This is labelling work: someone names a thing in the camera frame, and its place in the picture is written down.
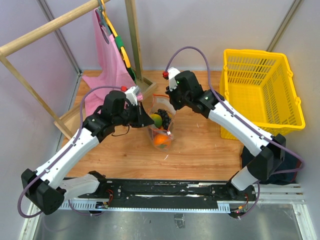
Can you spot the orange persimmon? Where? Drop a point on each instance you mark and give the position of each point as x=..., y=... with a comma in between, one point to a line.
x=162, y=141

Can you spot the clear zip bag orange zipper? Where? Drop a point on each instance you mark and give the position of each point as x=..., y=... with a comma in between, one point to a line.
x=161, y=102

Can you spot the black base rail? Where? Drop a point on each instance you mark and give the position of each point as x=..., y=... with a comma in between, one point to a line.
x=161, y=195

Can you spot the wooden clothes rack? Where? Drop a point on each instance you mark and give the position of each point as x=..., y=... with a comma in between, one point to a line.
x=53, y=26

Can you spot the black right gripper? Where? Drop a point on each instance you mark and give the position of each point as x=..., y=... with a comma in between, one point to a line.
x=177, y=106

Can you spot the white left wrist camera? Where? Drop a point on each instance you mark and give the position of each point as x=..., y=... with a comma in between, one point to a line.
x=134, y=95

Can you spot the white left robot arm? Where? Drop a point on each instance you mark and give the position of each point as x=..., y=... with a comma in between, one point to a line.
x=47, y=188

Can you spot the dark navy cloth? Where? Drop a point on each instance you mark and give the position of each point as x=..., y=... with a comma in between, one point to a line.
x=290, y=162

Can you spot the yellow hanger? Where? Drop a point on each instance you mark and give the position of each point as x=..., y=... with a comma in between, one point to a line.
x=110, y=26

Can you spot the yellow plastic basket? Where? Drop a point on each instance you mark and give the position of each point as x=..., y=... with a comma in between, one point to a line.
x=259, y=85

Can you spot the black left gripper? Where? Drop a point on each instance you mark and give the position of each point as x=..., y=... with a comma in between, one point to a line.
x=143, y=119

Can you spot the green hanger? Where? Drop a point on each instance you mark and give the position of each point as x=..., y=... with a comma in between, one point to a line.
x=120, y=45

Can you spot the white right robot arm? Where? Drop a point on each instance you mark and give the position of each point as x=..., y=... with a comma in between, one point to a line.
x=265, y=147

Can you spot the grey hanger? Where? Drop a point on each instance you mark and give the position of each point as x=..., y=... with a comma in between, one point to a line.
x=102, y=21

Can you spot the black grape bunch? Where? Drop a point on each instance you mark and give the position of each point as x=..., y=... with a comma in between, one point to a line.
x=166, y=119

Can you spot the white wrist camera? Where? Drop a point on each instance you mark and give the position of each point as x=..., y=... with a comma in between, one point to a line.
x=172, y=73
x=134, y=95

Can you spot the yellow green mango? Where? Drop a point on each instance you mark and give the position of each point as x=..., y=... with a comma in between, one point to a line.
x=157, y=120

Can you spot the pink t-shirt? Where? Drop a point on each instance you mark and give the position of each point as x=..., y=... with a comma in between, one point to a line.
x=114, y=73

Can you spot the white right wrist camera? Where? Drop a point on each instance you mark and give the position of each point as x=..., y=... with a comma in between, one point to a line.
x=172, y=73

